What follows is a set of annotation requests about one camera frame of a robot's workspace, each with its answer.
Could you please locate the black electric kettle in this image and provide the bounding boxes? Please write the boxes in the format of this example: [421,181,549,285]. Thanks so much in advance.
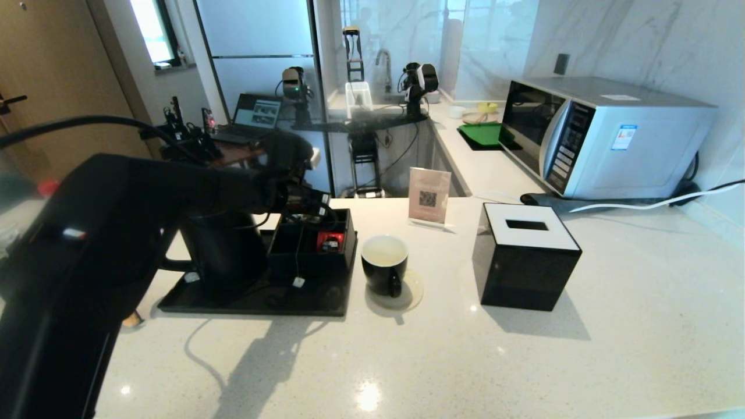
[157,209,269,292]

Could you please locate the clear pyramid tea bag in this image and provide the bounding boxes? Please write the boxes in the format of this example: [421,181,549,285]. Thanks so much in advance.
[288,212,327,289]

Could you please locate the black laptop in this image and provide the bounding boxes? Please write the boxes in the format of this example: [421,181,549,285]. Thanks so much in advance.
[211,92,283,145]

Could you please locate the brown wooden desk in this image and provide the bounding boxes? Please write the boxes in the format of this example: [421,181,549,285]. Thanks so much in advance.
[210,129,304,198]

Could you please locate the black compartment organizer box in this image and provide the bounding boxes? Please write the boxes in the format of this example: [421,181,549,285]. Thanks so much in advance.
[268,208,357,280]

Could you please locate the black rig stand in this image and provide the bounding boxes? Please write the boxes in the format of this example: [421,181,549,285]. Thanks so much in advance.
[291,111,431,200]

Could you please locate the black mug white inside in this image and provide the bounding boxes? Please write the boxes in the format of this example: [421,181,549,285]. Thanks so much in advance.
[361,235,410,298]

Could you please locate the black rectangular serving tray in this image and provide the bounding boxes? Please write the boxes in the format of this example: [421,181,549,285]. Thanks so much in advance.
[157,229,359,318]

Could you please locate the QR code sign stand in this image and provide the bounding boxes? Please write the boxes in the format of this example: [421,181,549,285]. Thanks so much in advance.
[407,167,452,229]

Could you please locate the silver refrigerator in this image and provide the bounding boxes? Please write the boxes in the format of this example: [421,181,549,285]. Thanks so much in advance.
[192,0,334,198]

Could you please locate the translucent round coaster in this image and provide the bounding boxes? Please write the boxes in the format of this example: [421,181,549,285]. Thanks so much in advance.
[366,271,424,311]

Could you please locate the chrome faucet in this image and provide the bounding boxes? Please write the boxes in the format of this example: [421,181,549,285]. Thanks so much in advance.
[375,48,392,94]

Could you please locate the green cutting board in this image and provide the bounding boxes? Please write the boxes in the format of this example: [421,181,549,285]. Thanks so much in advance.
[457,123,516,152]

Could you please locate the black tissue box white lid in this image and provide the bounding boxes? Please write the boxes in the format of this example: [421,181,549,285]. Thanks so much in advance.
[472,203,583,312]

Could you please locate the water bottle red cap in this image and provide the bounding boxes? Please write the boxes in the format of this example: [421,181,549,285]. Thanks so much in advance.
[0,177,62,245]

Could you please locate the silver microwave oven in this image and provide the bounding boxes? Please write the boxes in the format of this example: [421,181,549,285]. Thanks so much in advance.
[499,76,718,200]

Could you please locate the white wire rack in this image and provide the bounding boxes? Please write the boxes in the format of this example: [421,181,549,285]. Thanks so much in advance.
[345,81,374,120]

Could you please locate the black upright frame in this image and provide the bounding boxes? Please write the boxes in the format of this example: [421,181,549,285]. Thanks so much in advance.
[342,24,366,83]

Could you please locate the thin white cable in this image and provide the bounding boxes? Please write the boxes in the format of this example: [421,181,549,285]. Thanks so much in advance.
[474,191,527,204]

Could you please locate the window with black frame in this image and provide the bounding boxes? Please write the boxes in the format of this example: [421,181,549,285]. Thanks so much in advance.
[129,0,181,69]

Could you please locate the black door handle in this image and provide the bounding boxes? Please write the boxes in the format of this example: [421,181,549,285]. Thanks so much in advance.
[0,93,29,115]

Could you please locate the thick white cable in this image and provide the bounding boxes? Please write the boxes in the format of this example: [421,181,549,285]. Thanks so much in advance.
[568,182,745,214]

